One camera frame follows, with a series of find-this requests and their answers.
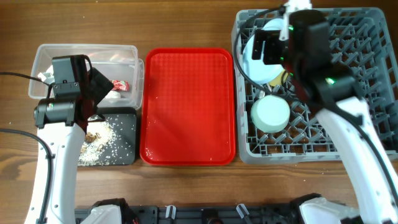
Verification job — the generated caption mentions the spilled rice and food scraps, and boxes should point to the spilled rice and food scraps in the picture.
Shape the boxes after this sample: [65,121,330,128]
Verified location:
[78,119,136,167]

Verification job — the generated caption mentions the grey dishwasher rack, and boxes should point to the grey dishwasher rack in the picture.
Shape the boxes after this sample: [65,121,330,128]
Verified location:
[235,7,397,164]

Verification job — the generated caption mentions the yellow plastic cup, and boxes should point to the yellow plastic cup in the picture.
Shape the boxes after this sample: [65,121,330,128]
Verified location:
[269,70,289,87]

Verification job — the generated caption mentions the red plastic tray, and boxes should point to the red plastic tray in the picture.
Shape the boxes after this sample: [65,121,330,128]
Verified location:
[139,47,236,166]

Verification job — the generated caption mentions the light blue plate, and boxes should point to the light blue plate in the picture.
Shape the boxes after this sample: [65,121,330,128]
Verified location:
[242,35,284,84]

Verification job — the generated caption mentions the red candy wrapper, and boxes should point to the red candy wrapper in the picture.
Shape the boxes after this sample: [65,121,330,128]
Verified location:
[111,80,130,91]

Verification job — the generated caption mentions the white tissue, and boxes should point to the white tissue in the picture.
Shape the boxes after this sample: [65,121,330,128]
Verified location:
[105,91,121,100]

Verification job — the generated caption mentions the black plastic bin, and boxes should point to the black plastic bin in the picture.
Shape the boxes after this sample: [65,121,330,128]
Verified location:
[78,108,138,167]

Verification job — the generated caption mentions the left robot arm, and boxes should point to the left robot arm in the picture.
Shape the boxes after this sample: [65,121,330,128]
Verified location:
[25,55,114,223]

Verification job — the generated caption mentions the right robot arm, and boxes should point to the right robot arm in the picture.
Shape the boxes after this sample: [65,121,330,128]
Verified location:
[264,5,397,223]

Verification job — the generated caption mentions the green bowl with food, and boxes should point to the green bowl with food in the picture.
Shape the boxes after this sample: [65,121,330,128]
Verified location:
[251,95,290,133]

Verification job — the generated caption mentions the clear plastic storage box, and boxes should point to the clear plastic storage box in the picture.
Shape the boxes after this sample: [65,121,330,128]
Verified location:
[30,44,144,110]

